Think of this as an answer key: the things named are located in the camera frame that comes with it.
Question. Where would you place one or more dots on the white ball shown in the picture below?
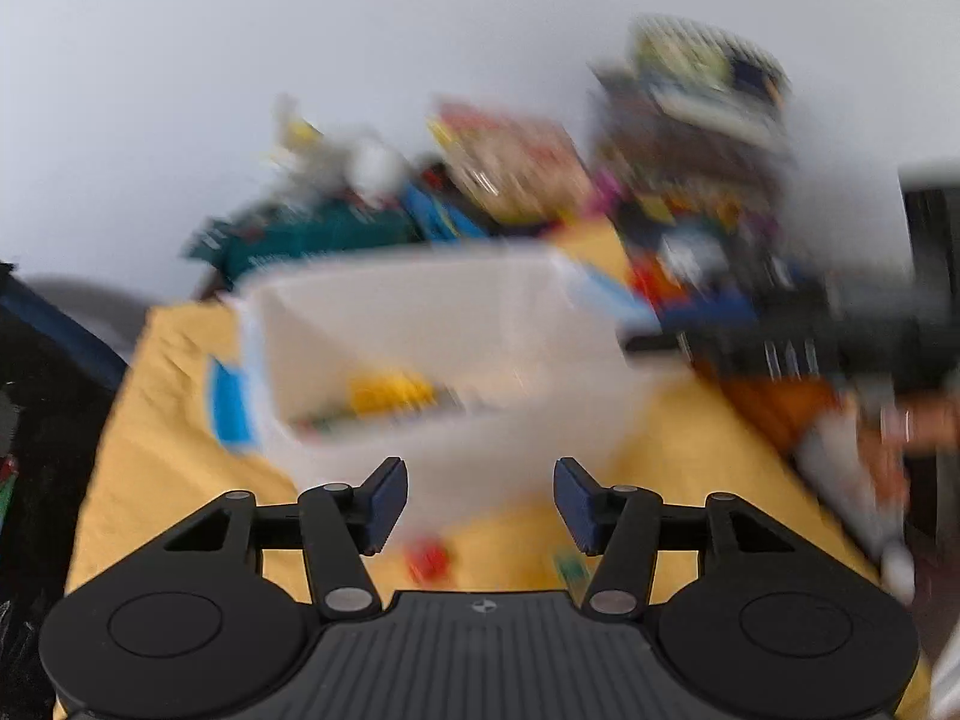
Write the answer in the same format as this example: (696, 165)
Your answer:
(377, 165)

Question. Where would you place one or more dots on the orange box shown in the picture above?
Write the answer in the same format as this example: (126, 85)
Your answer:
(780, 409)

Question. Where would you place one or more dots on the patterned snack bag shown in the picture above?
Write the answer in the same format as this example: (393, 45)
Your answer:
(510, 161)

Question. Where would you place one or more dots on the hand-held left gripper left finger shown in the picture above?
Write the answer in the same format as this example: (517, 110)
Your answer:
(390, 499)

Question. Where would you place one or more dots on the round printed tin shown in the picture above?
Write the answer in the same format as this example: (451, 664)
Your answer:
(709, 75)

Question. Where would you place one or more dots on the green toy brick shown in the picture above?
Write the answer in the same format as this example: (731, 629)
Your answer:
(571, 577)

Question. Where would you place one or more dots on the small red toy brick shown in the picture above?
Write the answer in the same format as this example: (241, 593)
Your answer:
(429, 562)

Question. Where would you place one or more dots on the white plastic bin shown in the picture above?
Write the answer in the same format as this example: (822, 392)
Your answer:
(487, 330)

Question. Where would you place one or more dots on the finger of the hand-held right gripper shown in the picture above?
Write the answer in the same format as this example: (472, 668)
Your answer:
(735, 352)

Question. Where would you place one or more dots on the person's right hand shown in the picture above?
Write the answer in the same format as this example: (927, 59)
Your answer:
(922, 420)

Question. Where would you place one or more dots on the white tissue pack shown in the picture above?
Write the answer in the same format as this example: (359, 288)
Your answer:
(855, 487)

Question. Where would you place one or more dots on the yellow toy brick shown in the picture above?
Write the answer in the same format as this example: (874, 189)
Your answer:
(390, 392)

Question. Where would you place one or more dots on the yellow tablecloth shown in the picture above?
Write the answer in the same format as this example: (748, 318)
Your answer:
(150, 480)

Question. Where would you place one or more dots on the dark chair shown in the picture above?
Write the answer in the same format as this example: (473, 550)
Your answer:
(45, 427)

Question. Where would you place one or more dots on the clear plastic jar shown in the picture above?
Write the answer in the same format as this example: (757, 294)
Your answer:
(690, 187)

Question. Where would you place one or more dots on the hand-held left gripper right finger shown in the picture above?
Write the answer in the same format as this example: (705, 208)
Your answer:
(574, 502)

